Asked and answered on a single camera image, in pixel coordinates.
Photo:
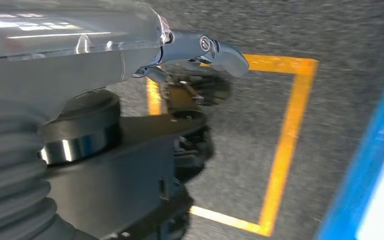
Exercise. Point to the blue metal shelf rack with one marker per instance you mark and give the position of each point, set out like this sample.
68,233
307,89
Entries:
354,185

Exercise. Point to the black robot lower body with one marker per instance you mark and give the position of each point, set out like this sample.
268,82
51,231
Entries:
112,185

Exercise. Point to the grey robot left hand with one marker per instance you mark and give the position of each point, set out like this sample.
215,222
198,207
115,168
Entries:
62,66

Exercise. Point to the yellow floor tape square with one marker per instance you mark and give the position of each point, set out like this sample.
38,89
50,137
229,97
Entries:
291,132

